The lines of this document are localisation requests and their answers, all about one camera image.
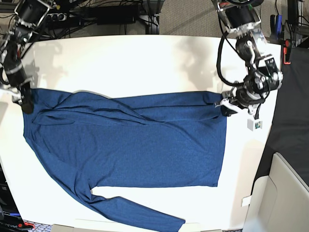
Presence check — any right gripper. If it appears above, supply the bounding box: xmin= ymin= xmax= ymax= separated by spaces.
xmin=7 ymin=77 xmax=34 ymax=114

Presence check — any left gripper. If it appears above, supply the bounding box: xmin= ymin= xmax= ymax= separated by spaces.
xmin=221 ymin=85 xmax=267 ymax=117

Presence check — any blue long-sleeve shirt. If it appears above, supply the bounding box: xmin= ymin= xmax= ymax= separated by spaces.
xmin=23 ymin=88 xmax=226 ymax=232

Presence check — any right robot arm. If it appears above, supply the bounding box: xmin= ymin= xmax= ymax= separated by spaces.
xmin=0 ymin=0 xmax=53 ymax=114

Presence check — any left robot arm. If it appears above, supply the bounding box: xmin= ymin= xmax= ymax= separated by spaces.
xmin=212 ymin=0 xmax=283 ymax=118

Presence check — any red and black clamp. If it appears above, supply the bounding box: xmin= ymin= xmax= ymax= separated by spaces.
xmin=283 ymin=39 xmax=292 ymax=65

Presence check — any black power strip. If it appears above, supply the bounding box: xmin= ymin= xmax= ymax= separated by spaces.
xmin=47 ymin=13 xmax=67 ymax=22

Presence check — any beige plastic bin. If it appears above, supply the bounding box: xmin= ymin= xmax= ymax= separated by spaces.
xmin=243 ymin=153 xmax=309 ymax=232

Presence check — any black box red button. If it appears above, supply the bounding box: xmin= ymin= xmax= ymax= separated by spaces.
xmin=0 ymin=214 xmax=36 ymax=232

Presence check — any blue handled tool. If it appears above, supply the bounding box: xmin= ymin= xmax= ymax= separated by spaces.
xmin=275 ymin=14 xmax=282 ymax=37

